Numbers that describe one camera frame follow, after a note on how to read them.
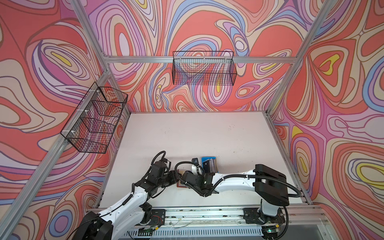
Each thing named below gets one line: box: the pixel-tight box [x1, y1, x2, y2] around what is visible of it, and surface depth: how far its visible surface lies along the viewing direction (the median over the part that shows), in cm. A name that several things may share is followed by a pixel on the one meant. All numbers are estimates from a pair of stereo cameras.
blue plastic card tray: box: [201, 156, 220, 174], surface depth 90 cm
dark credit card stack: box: [202, 158, 219, 173], surface depth 90 cm
